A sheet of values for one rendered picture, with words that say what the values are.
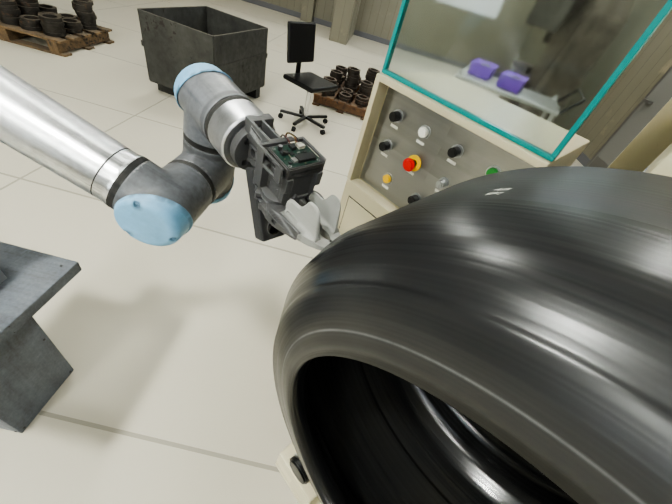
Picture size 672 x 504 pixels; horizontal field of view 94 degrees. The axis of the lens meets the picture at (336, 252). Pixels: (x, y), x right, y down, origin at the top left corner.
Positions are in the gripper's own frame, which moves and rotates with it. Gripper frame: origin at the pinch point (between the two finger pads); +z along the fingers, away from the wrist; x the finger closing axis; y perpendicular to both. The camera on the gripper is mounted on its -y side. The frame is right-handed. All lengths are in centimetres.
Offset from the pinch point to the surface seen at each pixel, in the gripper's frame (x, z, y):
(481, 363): -11.4, 17.6, 17.1
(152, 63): 93, -340, -135
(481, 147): 64, -10, -2
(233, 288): 33, -70, -132
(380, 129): 64, -42, -17
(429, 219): -6.0, 9.7, 17.4
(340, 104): 291, -261, -146
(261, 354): 24, -27, -127
